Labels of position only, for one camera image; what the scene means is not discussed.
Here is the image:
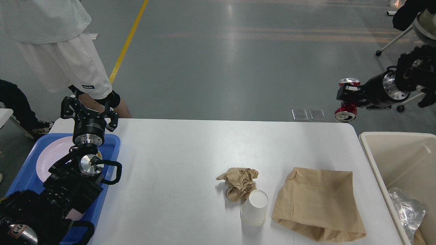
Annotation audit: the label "pink plate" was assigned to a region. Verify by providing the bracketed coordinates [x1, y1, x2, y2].
[36, 134, 74, 182]

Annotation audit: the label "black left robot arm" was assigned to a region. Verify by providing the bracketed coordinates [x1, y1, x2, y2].
[0, 97, 122, 245]

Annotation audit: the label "brown paper bag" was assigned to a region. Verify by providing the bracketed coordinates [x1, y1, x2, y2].
[271, 167, 367, 243]

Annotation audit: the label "white paper cup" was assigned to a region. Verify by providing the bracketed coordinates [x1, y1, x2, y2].
[240, 189, 268, 226]

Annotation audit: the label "yellow plate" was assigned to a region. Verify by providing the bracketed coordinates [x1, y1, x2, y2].
[97, 151, 103, 160]

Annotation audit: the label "small white side table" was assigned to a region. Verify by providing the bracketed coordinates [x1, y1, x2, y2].
[0, 107, 34, 140]

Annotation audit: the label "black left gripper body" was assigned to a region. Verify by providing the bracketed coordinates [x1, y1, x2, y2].
[72, 118, 106, 146]

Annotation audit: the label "blue plastic tray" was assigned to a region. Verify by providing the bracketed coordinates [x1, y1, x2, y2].
[6, 133, 121, 245]

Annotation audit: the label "brown paper in bin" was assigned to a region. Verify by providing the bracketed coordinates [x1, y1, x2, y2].
[413, 229, 426, 245]

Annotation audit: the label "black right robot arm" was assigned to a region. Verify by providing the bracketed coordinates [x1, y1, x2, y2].
[337, 45, 436, 110]

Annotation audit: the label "crushed red can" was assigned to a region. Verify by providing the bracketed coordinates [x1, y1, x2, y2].
[334, 78, 361, 123]

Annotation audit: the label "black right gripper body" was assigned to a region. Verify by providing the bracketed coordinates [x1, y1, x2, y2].
[360, 71, 410, 108]

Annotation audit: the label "beige plastic bin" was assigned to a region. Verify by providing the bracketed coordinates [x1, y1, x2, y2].
[359, 132, 436, 245]

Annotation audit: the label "brown paper ball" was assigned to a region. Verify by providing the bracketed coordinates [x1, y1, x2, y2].
[216, 167, 259, 202]

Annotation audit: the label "person in white shorts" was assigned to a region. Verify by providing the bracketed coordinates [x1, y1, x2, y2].
[1, 0, 131, 118]

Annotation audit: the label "metal floor plates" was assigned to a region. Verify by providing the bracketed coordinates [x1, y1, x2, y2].
[291, 109, 326, 121]

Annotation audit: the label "pink mug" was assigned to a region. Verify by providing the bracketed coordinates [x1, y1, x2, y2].
[65, 209, 86, 221]

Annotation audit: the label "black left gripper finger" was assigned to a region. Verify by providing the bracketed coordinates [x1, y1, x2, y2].
[60, 92, 89, 120]
[100, 107, 119, 132]

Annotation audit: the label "aluminium foil tray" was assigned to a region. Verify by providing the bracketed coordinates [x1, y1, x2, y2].
[388, 187, 428, 240]

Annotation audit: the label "person in dark trousers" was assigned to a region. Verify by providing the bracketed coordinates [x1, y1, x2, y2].
[0, 80, 54, 139]

